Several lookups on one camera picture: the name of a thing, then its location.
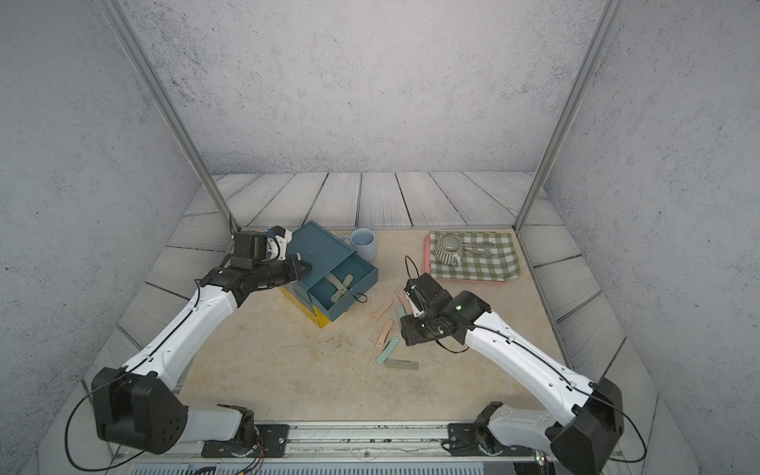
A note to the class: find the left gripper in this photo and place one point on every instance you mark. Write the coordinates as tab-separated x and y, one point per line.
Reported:
292	261

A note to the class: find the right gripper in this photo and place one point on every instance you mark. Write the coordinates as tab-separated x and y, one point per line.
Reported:
408	332

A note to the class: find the olive fruit knife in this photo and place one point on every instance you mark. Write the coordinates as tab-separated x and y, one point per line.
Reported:
347	281
401	364
340	287

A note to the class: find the olive fruit knife bottom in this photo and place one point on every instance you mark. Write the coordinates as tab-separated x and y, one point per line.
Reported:
401	364

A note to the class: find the teal top drawer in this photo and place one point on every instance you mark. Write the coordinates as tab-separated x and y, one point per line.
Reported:
334	288

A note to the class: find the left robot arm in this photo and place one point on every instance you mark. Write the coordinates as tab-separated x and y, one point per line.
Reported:
135	404

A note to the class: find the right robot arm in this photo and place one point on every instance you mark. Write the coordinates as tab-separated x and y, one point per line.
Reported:
581	421

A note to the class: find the pink fruit knife upper right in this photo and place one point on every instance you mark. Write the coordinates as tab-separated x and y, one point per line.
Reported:
403	298

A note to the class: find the pink fruit knife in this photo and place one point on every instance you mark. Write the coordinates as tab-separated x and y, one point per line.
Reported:
382	338
403	298
384	308

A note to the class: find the teal and yellow drawer cabinet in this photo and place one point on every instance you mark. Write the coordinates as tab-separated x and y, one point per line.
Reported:
320	248

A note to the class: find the pink fruit knife upper left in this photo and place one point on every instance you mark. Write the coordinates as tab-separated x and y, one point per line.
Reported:
384	308

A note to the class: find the mint fruit knife lower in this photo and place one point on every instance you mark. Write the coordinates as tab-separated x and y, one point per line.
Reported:
387	350

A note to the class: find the pink fruit knife lower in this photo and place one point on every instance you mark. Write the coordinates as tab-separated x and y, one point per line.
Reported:
382	338

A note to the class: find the striped ceramic cup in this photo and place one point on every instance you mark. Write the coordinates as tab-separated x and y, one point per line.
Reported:
448	250

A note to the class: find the light blue mug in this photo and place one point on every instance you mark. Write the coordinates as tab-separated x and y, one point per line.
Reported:
363	242

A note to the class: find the green checkered cloth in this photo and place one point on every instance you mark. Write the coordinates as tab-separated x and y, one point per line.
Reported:
478	256

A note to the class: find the metal spoon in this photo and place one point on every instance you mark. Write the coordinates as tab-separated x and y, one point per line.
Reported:
483	250

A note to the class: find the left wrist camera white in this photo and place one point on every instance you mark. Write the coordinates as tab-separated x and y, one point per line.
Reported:
278	239

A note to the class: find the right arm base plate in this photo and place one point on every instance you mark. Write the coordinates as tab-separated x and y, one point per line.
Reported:
463	440

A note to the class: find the aluminium front rail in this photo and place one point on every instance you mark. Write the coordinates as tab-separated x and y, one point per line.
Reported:
345	448

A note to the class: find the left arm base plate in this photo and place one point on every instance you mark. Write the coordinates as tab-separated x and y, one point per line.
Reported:
266	441

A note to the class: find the right aluminium frame post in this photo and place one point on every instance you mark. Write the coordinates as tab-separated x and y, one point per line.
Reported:
588	66

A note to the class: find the aluminium frame post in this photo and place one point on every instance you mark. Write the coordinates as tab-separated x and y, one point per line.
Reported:
588	66
131	45

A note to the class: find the left aluminium frame post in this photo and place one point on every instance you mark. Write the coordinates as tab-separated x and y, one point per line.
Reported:
131	45

